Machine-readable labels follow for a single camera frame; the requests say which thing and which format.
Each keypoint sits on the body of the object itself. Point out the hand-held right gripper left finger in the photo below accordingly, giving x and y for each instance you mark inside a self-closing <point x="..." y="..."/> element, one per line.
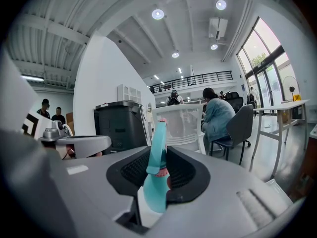
<point x="117" y="177"/>

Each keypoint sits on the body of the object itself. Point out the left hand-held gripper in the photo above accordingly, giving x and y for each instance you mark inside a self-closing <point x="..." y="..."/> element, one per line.
<point x="86" y="144"/>

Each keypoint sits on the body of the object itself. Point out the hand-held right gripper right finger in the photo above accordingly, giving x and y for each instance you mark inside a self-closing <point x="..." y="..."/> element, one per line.
<point x="195" y="181"/>

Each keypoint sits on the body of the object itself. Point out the teal plastic bottle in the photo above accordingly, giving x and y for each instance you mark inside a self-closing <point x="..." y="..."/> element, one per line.
<point x="156" y="195"/>

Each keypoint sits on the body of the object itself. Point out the white arched tube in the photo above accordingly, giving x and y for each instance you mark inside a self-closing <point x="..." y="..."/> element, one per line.
<point x="70" y="130"/>

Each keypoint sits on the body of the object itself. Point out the stacked cardboard boxes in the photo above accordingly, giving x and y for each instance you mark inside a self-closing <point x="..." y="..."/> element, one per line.
<point x="70" y="123"/>

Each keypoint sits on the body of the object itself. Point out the large black printer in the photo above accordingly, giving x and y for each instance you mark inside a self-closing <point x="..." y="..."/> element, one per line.
<point x="121" y="128"/>

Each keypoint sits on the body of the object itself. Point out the white mesh office chair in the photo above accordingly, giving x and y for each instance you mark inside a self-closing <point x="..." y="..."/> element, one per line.
<point x="185" y="137"/>

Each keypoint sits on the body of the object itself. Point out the white arched shelf unit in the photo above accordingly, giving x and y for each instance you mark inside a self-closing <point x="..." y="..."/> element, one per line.
<point x="128" y="93"/>

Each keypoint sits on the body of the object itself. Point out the grey shell chair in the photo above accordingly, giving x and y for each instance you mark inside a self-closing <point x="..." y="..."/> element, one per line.
<point x="240" y="125"/>

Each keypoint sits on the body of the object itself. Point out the ceiling tube light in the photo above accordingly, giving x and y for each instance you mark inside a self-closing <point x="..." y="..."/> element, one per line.
<point x="32" y="78"/>

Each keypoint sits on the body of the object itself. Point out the black office chair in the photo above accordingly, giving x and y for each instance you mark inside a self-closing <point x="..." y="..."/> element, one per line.
<point x="235" y="99"/>

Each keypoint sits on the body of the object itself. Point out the black balcony railing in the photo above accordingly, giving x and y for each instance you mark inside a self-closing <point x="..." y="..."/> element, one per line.
<point x="198" y="79"/>

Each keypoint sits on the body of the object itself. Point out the small cardboard box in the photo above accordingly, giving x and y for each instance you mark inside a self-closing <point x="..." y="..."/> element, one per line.
<point x="287" y="116"/>

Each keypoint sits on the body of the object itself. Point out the white desk with white legs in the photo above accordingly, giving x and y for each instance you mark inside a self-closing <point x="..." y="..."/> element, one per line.
<point x="282" y="105"/>

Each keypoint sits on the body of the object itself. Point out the round ceiling lamp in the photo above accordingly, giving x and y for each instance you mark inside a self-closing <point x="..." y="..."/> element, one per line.
<point x="221" y="5"/>
<point x="157" y="14"/>
<point x="175" y="54"/>
<point x="214" y="46"/>

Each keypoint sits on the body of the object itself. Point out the yellow container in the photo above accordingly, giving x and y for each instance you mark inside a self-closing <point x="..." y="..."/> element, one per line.
<point x="297" y="97"/>

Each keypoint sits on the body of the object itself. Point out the standing fan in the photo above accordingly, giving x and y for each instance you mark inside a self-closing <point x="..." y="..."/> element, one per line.
<point x="291" y="88"/>

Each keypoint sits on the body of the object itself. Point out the white ceiling air conditioner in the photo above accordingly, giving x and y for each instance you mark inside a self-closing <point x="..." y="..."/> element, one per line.
<point x="218" y="28"/>

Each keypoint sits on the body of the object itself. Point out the large glass window wall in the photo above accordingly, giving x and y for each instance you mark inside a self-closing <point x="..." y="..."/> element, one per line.
<point x="260" y="51"/>

